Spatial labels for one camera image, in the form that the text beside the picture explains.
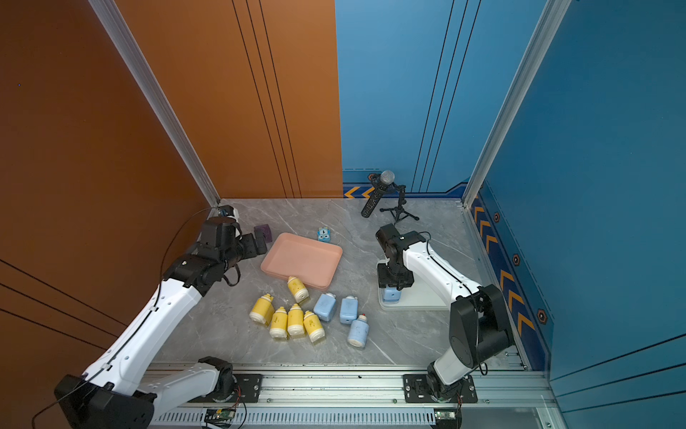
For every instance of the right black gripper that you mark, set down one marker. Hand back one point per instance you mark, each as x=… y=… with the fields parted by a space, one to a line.
x=405 y=281

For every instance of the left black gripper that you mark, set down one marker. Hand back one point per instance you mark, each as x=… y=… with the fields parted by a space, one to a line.
x=252 y=250

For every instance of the blue sharpener with red cap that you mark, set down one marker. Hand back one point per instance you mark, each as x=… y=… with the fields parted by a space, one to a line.
x=358 y=333

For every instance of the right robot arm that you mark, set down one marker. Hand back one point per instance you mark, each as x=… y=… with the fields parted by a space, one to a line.
x=479 y=325

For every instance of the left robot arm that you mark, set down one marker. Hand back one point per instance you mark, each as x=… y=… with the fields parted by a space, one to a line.
x=110 y=393

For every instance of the purple cube sharpener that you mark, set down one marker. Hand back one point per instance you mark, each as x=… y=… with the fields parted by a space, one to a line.
x=263 y=231

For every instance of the white plastic tray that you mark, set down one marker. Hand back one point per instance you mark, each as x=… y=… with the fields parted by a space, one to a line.
x=418 y=297

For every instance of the pink plastic tray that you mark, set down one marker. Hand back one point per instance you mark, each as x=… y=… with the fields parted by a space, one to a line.
x=312 y=262

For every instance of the yellow sharpener far left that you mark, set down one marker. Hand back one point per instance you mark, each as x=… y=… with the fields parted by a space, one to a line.
x=263 y=310

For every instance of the yellow sharpener near tray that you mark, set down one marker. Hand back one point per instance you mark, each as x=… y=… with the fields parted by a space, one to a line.
x=298 y=289

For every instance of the blue cartoon sharpener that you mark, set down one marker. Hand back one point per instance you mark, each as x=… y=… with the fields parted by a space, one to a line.
x=324 y=234

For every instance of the black microphone on tripod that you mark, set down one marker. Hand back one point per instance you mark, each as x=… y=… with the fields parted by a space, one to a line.
x=384 y=184

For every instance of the green circuit board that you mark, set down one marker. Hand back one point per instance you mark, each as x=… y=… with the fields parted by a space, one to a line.
x=219 y=418

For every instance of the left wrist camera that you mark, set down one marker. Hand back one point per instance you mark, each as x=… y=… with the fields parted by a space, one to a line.
x=228 y=211

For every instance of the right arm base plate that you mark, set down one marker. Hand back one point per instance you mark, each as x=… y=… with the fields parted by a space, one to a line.
x=425 y=389

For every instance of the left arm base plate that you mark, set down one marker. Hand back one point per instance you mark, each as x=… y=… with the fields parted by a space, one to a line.
x=237 y=388

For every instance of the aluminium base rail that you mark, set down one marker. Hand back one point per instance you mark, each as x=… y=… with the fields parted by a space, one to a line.
x=373 y=397

